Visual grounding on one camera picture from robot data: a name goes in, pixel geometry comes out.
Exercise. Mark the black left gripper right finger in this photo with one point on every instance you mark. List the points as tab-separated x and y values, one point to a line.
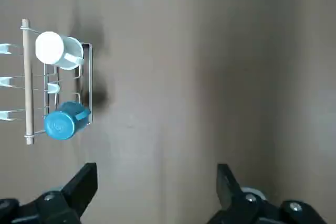
231	195

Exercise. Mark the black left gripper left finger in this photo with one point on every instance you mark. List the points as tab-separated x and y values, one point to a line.
71	190

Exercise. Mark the blue cup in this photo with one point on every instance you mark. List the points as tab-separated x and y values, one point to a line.
59	127

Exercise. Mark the white cup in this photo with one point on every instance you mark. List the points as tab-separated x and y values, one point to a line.
50	47

